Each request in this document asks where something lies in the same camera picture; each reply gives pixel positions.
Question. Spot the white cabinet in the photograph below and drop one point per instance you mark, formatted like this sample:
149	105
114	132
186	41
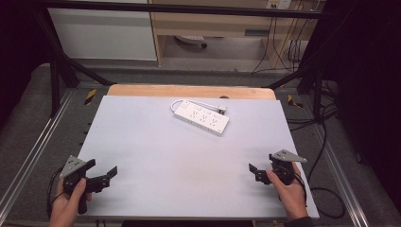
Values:
101	34

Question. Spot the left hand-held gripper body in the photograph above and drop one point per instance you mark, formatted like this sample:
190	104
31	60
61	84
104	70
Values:
73	165

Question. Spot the grey power strip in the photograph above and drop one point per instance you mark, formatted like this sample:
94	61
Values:
190	39

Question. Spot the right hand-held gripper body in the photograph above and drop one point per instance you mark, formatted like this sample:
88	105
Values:
283	168

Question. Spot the wooden desk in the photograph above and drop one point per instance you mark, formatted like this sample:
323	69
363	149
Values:
214	23

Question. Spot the aluminium rail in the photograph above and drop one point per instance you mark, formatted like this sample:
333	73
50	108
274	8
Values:
342	176
31	151

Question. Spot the person's right hand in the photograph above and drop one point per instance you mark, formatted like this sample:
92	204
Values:
293	198

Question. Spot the black curtain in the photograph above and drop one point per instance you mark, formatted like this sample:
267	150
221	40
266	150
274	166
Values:
369	94

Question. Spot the wooden table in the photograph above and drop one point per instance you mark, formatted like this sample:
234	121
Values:
189	91

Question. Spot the white power strip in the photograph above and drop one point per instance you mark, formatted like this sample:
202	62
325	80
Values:
201	118

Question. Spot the white wall socket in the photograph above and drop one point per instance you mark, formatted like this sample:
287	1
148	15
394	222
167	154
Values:
279	3

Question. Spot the person's left hand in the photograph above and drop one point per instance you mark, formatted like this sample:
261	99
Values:
63	208

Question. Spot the white plug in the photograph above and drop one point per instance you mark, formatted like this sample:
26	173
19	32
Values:
222	109

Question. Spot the yellow black tape strip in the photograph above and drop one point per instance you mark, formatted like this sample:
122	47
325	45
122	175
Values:
90	96
293	101

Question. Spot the black metal frame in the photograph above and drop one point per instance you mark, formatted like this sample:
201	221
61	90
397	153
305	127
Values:
176	8

